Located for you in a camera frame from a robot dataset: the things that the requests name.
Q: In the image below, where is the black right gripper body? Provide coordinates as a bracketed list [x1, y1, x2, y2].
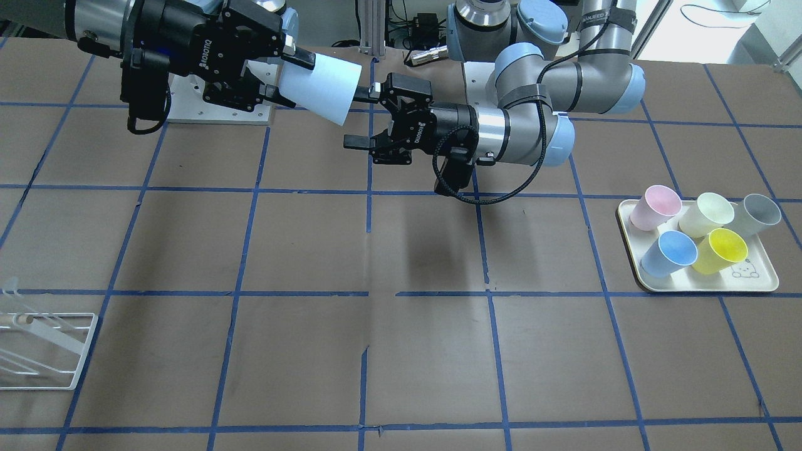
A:
[128, 1, 286, 113]

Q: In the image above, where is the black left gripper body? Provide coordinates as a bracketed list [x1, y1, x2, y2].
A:
[373, 73, 478, 165]

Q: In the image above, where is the light blue cup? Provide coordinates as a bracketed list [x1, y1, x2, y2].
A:
[278, 54, 363, 126]

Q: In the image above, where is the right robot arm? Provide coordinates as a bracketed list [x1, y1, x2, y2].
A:
[66, 1, 316, 121]

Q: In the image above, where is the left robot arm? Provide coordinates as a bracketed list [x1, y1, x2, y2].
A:
[343, 1, 645, 170]

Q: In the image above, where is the pink cup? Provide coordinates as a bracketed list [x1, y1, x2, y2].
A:
[630, 185, 683, 231]

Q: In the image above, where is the pale green cup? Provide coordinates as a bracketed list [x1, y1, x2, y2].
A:
[678, 192, 734, 239]

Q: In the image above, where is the yellow cup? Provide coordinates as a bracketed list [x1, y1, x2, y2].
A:
[691, 228, 749, 275]

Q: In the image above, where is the grey cup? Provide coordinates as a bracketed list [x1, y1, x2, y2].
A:
[726, 192, 782, 239]

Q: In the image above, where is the cream serving tray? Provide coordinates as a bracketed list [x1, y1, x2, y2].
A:
[617, 199, 779, 293]

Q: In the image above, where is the wooden rack dowel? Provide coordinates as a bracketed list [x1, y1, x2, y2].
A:
[0, 314, 34, 328]

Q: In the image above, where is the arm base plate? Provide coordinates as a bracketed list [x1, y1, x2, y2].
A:
[168, 75, 275, 126]
[463, 61, 498, 108]

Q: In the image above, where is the aluminium frame post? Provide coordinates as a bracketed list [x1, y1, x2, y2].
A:
[355, 0, 388, 60]

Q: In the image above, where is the white wire cup rack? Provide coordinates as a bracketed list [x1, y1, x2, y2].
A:
[1, 276, 98, 391]

